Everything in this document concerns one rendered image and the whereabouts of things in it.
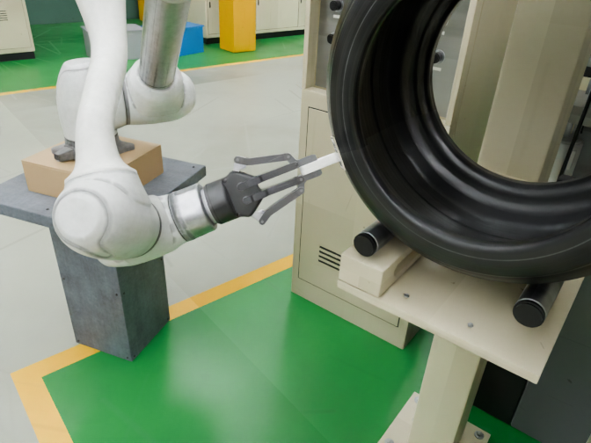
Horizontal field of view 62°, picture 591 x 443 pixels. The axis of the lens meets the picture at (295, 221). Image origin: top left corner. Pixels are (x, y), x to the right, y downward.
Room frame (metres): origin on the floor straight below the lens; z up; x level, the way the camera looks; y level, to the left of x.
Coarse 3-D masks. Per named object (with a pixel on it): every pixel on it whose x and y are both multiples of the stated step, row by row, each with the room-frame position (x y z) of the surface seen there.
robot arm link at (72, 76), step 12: (72, 60) 1.45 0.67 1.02; (84, 60) 1.44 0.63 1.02; (60, 72) 1.40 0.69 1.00; (72, 72) 1.37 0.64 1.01; (84, 72) 1.38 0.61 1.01; (60, 84) 1.37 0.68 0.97; (72, 84) 1.36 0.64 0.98; (60, 96) 1.37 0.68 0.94; (72, 96) 1.35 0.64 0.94; (120, 96) 1.41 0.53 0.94; (60, 108) 1.37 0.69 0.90; (72, 108) 1.35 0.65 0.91; (120, 108) 1.40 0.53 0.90; (60, 120) 1.39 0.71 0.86; (72, 120) 1.35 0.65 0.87; (120, 120) 1.41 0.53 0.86; (72, 132) 1.36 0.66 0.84
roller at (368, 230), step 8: (376, 224) 0.77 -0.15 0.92; (360, 232) 0.75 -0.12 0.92; (368, 232) 0.74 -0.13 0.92; (376, 232) 0.75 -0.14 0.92; (384, 232) 0.76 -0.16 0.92; (360, 240) 0.74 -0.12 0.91; (368, 240) 0.73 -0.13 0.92; (376, 240) 0.73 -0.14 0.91; (384, 240) 0.75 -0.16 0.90; (360, 248) 0.74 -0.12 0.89; (368, 248) 0.73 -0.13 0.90; (376, 248) 0.73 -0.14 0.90; (368, 256) 0.73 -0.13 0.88
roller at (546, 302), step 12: (528, 288) 0.61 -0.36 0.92; (540, 288) 0.60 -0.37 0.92; (552, 288) 0.61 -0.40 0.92; (528, 300) 0.58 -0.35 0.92; (540, 300) 0.58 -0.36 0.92; (552, 300) 0.59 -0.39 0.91; (516, 312) 0.58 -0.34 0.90; (528, 312) 0.57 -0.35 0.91; (540, 312) 0.56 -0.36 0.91; (528, 324) 0.56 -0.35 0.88; (540, 324) 0.56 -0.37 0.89
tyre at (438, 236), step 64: (384, 0) 0.74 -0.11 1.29; (448, 0) 0.97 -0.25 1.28; (384, 64) 0.98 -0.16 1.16; (384, 128) 0.94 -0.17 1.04; (384, 192) 0.72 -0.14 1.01; (448, 192) 0.90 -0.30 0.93; (512, 192) 0.85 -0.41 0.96; (576, 192) 0.79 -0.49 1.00; (448, 256) 0.65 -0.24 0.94; (512, 256) 0.59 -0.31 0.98; (576, 256) 0.55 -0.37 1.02
